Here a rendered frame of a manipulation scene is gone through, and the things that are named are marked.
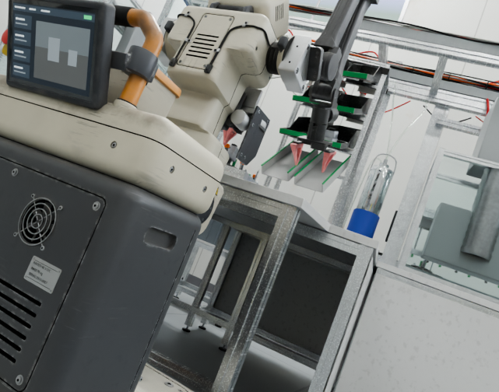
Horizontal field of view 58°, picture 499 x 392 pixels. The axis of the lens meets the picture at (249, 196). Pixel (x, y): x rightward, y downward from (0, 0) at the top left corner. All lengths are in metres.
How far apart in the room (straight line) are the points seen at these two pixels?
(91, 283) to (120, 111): 0.29
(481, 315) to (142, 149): 1.93
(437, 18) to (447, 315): 4.78
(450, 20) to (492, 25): 0.48
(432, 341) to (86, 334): 1.84
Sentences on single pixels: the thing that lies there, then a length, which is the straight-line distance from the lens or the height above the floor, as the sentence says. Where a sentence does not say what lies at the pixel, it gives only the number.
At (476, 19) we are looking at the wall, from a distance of 6.50.
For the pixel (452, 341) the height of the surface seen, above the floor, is 0.63.
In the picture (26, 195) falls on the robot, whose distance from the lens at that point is 0.87.
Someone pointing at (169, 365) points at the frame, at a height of 0.16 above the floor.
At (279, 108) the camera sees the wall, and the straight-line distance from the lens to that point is 6.31.
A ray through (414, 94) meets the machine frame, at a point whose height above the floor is 2.02.
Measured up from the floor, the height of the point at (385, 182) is 1.33.
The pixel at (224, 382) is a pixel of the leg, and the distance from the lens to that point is 1.35.
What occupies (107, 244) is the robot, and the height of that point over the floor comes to 0.59.
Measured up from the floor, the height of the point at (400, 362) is 0.44.
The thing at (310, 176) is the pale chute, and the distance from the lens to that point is 1.91.
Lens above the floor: 0.65
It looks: 7 degrees up
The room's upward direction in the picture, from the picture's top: 22 degrees clockwise
